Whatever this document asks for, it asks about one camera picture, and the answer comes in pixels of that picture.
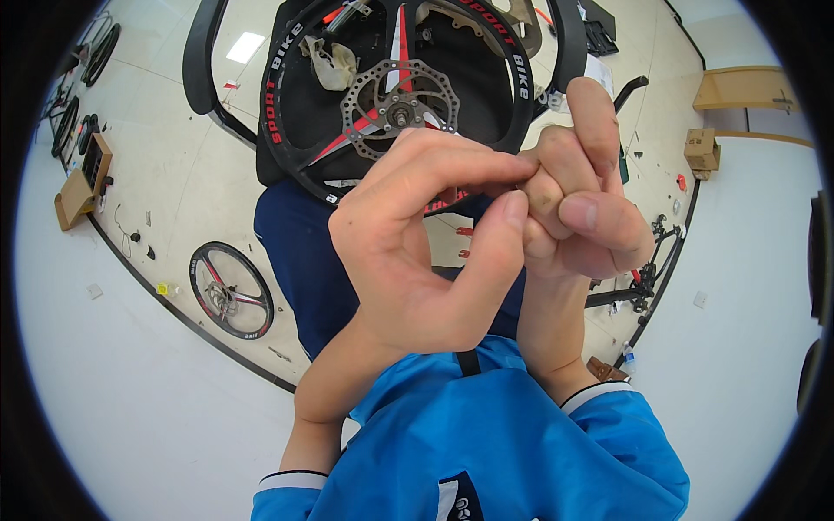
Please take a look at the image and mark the silver bike part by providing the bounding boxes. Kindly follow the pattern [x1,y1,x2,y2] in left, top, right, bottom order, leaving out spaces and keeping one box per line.
[322,0,374,35]

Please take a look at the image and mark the small closed cardboard box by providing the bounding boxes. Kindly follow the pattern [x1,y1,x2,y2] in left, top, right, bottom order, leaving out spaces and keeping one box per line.
[683,128,722,181]

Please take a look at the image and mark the brown object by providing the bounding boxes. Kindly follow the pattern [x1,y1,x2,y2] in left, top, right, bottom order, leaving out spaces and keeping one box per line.
[586,356,630,383]

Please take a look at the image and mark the black handlebar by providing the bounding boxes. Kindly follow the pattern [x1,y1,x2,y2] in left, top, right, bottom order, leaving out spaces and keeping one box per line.
[614,75,650,115]

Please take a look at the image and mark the black bike tyre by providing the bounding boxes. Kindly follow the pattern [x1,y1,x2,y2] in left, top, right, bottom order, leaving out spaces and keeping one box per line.
[51,96,80,158]
[80,12,122,87]

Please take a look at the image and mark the person's left hand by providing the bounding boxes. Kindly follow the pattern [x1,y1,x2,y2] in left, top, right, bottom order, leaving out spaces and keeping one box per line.
[328,127,540,357]

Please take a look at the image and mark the person's legs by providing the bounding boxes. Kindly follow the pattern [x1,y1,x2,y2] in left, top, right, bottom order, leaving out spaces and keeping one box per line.
[253,178,529,360]

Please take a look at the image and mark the person's right hand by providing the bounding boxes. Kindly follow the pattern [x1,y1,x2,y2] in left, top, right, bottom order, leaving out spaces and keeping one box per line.
[520,77,655,282]

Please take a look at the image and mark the open cardboard box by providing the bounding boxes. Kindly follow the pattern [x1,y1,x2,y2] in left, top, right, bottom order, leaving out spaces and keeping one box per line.
[54,133,113,233]

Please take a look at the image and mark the black plastic tray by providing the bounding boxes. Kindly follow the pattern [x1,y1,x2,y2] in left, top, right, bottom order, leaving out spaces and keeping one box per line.
[577,0,620,57]

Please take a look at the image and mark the dirty white rag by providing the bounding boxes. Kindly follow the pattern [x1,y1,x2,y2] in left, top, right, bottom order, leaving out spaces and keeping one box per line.
[299,36,358,92]

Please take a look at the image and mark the person's body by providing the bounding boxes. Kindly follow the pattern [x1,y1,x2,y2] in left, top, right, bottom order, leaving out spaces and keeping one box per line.
[251,335,692,521]

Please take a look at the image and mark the thin cable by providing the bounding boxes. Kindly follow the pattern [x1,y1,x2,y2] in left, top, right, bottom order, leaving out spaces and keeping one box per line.
[113,203,134,259]

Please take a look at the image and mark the white paper sheet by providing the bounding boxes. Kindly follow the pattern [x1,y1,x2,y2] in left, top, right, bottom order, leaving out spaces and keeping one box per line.
[582,53,615,100]

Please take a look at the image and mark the black red bike wheel with disc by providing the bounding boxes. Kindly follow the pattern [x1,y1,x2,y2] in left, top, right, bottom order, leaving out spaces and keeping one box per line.
[259,0,536,217]

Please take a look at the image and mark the black bike frame part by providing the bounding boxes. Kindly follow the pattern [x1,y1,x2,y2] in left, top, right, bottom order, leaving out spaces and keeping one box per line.
[584,214,688,328]

